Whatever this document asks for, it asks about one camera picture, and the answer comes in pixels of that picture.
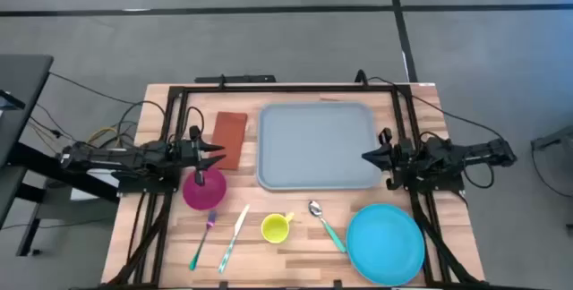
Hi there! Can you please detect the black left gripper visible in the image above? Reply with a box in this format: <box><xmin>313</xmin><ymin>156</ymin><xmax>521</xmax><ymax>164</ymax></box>
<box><xmin>173</xmin><ymin>124</ymin><xmax>227</xmax><ymax>187</ymax></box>

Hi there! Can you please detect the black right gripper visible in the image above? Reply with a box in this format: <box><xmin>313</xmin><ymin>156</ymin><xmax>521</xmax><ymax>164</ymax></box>
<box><xmin>361</xmin><ymin>127</ymin><xmax>421</xmax><ymax>192</ymax></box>

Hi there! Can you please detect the pink plastic bowl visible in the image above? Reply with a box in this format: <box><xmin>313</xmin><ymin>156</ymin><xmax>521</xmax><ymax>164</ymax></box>
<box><xmin>182</xmin><ymin>166</ymin><xmax>227</xmax><ymax>211</ymax></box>

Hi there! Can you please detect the iridescent fork teal handle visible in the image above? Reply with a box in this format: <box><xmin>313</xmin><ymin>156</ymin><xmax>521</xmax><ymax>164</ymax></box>
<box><xmin>188</xmin><ymin>209</ymin><xmax>218</xmax><ymax>272</ymax></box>

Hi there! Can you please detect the silver spoon teal handle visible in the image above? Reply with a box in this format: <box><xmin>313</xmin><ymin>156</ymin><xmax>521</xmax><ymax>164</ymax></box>
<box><xmin>307</xmin><ymin>200</ymin><xmax>348</xmax><ymax>254</ymax></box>

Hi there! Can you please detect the iridescent knife teal handle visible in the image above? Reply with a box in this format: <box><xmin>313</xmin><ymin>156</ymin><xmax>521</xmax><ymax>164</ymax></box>
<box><xmin>218</xmin><ymin>203</ymin><xmax>251</xmax><ymax>275</ymax></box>

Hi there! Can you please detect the blue plastic plate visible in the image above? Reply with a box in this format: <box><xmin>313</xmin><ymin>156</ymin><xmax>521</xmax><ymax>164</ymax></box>
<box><xmin>345</xmin><ymin>203</ymin><xmax>426</xmax><ymax>286</ymax></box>

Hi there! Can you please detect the yellow-green plastic cup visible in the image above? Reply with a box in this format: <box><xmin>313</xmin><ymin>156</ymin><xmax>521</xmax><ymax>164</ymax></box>
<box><xmin>261</xmin><ymin>211</ymin><xmax>295</xmax><ymax>244</ymax></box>

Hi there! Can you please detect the grey plastic tray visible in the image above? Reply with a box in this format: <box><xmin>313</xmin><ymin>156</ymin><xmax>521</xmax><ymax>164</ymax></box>
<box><xmin>256</xmin><ymin>101</ymin><xmax>385</xmax><ymax>192</ymax></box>

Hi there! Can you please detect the black mounting bar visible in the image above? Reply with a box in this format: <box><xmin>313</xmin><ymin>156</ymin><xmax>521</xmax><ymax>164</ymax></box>
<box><xmin>194</xmin><ymin>73</ymin><xmax>278</xmax><ymax>84</ymax></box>

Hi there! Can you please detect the dark grey desk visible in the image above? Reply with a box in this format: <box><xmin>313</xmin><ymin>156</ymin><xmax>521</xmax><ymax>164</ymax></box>
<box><xmin>0</xmin><ymin>54</ymin><xmax>121</xmax><ymax>258</ymax></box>

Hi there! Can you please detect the black cable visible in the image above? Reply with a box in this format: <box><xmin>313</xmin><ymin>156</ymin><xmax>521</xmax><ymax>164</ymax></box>
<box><xmin>365</xmin><ymin>75</ymin><xmax>508</xmax><ymax>142</ymax></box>
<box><xmin>47</xmin><ymin>72</ymin><xmax>167</xmax><ymax>119</ymax></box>

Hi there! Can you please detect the black metal table frame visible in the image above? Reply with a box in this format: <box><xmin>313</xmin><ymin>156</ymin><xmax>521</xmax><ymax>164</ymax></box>
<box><xmin>100</xmin><ymin>82</ymin><xmax>487</xmax><ymax>290</ymax></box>

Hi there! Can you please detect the yellow cable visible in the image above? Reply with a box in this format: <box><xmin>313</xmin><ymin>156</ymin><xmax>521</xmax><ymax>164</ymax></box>
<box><xmin>87</xmin><ymin>125</ymin><xmax>121</xmax><ymax>147</ymax></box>

